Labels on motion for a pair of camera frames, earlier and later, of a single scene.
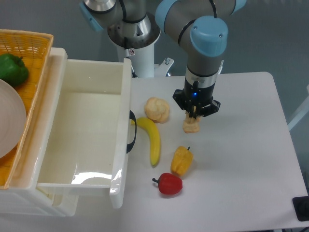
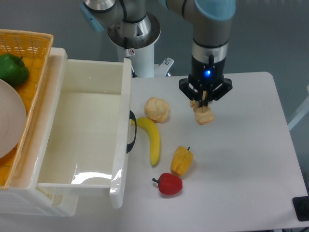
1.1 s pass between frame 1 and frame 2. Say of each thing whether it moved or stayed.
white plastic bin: stayed
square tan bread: moved
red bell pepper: stayed
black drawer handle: stayed
